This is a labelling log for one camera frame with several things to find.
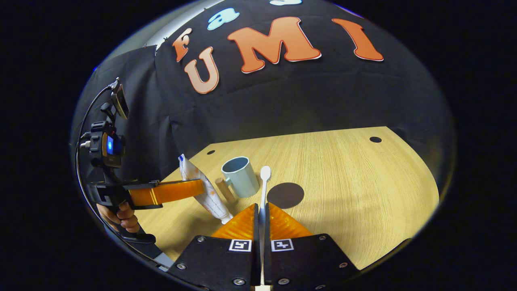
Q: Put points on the black backdrop cloth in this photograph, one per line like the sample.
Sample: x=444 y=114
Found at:
x=303 y=101

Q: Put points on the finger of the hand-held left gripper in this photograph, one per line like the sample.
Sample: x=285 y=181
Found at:
x=173 y=190

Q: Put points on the white toothbrush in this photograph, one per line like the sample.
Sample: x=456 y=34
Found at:
x=264 y=182

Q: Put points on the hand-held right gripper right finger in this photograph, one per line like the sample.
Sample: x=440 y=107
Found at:
x=267 y=230

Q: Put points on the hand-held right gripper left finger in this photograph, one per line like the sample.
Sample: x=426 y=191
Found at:
x=256 y=230

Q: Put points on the light blue cup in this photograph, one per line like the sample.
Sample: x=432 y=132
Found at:
x=244 y=182

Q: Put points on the white toothpaste tube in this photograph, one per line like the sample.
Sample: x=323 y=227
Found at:
x=208 y=194

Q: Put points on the dark brown round coaster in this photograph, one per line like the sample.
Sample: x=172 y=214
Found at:
x=287 y=196

